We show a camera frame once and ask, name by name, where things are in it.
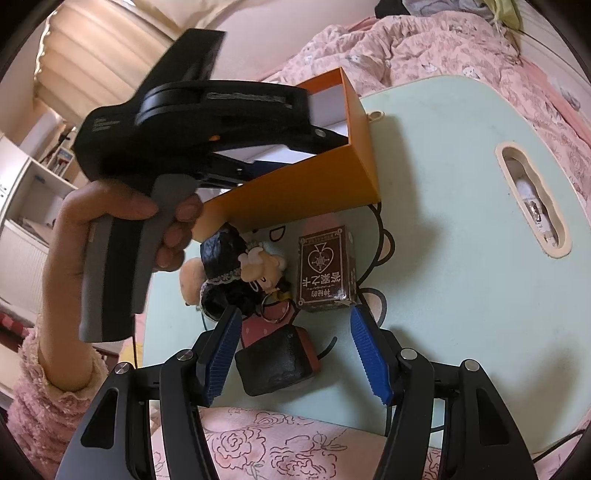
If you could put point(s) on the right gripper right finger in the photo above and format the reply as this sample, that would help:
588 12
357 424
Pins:
480 437

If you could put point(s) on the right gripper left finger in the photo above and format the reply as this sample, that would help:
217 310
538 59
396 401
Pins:
113 440

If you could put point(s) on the brown plush toy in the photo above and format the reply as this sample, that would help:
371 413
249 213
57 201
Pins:
191 279

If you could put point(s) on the cartoon figure toy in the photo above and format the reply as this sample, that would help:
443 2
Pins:
264 272

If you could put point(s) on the black lace cloth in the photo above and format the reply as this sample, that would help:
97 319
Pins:
223 285

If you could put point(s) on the orange cardboard box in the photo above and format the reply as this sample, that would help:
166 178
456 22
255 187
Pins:
343 178

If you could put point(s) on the black square box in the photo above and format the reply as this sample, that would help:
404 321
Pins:
277 361

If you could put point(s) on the brown card deck box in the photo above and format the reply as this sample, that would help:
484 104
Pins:
326 274

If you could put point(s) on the person left hand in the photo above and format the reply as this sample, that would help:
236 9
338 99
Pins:
67 361

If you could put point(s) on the beige curtain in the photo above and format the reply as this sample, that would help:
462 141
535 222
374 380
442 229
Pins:
96 53

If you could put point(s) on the pink floral blanket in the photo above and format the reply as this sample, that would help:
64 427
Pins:
397 50

